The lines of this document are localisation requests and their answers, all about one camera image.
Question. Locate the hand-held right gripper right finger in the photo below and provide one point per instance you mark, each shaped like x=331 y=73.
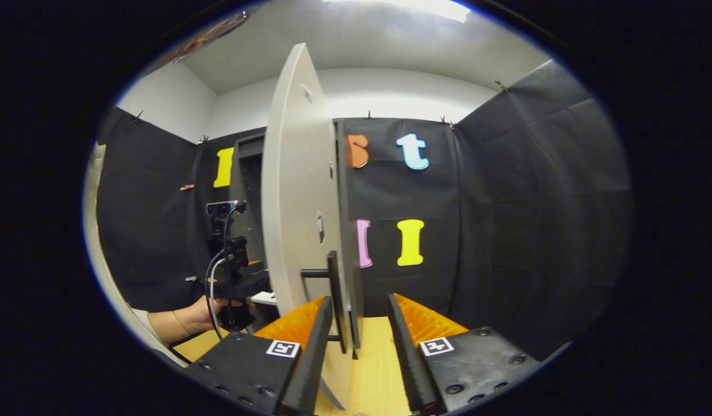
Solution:
x=411 y=358

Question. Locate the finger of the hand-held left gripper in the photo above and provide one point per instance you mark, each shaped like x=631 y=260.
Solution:
x=252 y=283

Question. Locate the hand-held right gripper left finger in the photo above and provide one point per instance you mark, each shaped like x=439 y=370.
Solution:
x=310 y=358

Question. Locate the beige cabinet door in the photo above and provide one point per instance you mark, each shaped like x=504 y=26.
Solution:
x=298 y=202

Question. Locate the stack of books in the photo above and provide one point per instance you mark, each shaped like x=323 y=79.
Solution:
x=264 y=298

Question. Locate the black backdrop cloth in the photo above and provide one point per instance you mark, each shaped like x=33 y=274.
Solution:
x=535 y=231

